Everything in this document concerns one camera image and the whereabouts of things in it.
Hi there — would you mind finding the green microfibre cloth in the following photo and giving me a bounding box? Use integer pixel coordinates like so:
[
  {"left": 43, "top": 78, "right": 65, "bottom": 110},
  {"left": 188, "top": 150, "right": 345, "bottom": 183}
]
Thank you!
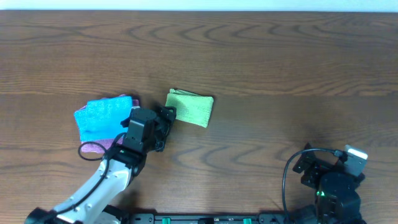
[{"left": 165, "top": 89, "right": 214, "bottom": 128}]

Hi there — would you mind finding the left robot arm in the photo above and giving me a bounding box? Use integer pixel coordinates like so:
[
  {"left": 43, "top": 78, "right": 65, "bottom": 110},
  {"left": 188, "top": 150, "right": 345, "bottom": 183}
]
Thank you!
[{"left": 25, "top": 106, "right": 177, "bottom": 223}]

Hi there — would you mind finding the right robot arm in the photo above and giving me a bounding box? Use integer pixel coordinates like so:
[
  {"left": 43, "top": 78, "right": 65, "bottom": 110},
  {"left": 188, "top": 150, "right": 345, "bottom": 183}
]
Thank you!
[{"left": 284, "top": 143, "right": 368, "bottom": 223}]

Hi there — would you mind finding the folded blue microfibre cloth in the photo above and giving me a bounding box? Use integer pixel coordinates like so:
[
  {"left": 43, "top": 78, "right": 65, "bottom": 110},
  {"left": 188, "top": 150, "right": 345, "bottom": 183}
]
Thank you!
[{"left": 73, "top": 95, "right": 134, "bottom": 143}]

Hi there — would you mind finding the folded pink microfibre cloth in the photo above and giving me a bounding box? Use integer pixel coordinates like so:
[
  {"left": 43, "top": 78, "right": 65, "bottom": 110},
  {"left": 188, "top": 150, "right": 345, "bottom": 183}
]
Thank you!
[{"left": 79, "top": 93, "right": 140, "bottom": 154}]

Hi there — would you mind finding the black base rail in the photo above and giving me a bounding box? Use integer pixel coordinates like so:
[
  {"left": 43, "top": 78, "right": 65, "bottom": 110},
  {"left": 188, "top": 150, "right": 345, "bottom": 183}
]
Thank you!
[{"left": 129, "top": 212, "right": 368, "bottom": 224}]

